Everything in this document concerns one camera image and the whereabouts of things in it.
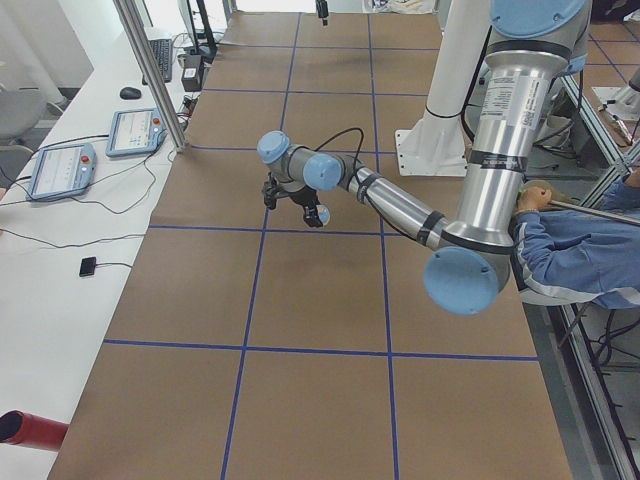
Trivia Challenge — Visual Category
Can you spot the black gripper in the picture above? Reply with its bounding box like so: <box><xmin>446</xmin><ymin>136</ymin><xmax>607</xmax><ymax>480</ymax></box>
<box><xmin>315</xmin><ymin>0</ymin><xmax>329</xmax><ymax>20</ymax></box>
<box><xmin>289</xmin><ymin>187</ymin><xmax>322</xmax><ymax>228</ymax></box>

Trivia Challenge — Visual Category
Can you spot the blue white call bell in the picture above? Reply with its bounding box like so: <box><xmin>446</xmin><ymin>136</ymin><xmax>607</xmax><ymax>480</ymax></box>
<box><xmin>316</xmin><ymin>205</ymin><xmax>331</xmax><ymax>225</ymax></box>

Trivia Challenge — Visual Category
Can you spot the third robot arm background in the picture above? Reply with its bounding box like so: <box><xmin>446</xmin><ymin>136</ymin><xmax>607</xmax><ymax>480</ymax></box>
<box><xmin>592</xmin><ymin>70</ymin><xmax>639</xmax><ymax>121</ymax></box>

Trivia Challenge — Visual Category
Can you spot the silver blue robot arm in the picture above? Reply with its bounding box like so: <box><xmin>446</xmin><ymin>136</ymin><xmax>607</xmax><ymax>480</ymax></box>
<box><xmin>257</xmin><ymin>1</ymin><xmax>591</xmax><ymax>315</ymax></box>

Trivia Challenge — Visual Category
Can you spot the black box with label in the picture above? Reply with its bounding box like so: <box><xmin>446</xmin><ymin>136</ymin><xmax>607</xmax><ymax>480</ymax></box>
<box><xmin>181</xmin><ymin>55</ymin><xmax>204</xmax><ymax>92</ymax></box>

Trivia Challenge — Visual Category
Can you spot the black keyboard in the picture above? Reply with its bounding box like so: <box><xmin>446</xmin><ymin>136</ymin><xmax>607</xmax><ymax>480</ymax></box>
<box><xmin>148</xmin><ymin>39</ymin><xmax>173</xmax><ymax>83</ymax></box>

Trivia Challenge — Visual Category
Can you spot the far blue teach pendant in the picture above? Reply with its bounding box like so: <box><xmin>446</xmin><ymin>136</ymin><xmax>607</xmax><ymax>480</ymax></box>
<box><xmin>105</xmin><ymin>108</ymin><xmax>166</xmax><ymax>158</ymax></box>

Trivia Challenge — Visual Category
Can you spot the blue teach pendant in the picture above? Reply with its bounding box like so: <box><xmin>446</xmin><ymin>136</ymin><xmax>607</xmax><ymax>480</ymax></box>
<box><xmin>105</xmin><ymin>108</ymin><xmax>166</xmax><ymax>158</ymax></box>
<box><xmin>25</xmin><ymin>143</ymin><xmax>96</xmax><ymax>202</ymax></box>

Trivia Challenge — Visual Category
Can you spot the black computer mouse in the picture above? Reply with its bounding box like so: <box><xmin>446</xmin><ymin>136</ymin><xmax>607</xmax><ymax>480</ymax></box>
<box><xmin>119</xmin><ymin>86</ymin><xmax>142</xmax><ymax>100</ymax></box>

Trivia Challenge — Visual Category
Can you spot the small black square device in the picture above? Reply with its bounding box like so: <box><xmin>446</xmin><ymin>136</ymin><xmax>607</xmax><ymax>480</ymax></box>
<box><xmin>79</xmin><ymin>256</ymin><xmax>97</xmax><ymax>278</ymax></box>

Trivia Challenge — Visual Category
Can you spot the near blue teach pendant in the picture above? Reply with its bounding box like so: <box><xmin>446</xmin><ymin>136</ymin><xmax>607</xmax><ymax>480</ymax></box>
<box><xmin>25</xmin><ymin>143</ymin><xmax>96</xmax><ymax>202</ymax></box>

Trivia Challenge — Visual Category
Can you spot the person in blue sweater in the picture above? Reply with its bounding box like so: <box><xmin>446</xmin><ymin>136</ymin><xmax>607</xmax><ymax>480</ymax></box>
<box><xmin>512</xmin><ymin>181</ymin><xmax>639</xmax><ymax>309</ymax></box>

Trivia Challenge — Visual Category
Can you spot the red bottle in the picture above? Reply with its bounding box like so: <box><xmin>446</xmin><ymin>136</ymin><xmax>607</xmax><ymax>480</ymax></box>
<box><xmin>1</xmin><ymin>410</ymin><xmax>68</xmax><ymax>451</ymax></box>

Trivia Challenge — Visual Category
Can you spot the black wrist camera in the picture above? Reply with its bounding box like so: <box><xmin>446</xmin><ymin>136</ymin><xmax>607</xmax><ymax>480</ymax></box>
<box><xmin>262</xmin><ymin>173</ymin><xmax>279</xmax><ymax>210</ymax></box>

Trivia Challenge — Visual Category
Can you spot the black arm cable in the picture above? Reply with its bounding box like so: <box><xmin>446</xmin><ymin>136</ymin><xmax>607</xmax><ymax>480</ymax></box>
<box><xmin>309</xmin><ymin>126</ymin><xmax>365</xmax><ymax>171</ymax></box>

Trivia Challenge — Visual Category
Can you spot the white camera pole with base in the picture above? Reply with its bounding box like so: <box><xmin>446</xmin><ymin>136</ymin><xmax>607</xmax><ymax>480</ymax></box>
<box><xmin>395</xmin><ymin>0</ymin><xmax>491</xmax><ymax>176</ymax></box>

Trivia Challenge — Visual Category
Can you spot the aluminium frame post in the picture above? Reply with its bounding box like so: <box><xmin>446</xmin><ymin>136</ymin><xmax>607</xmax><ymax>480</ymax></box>
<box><xmin>113</xmin><ymin>0</ymin><xmax>187</xmax><ymax>153</ymax></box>

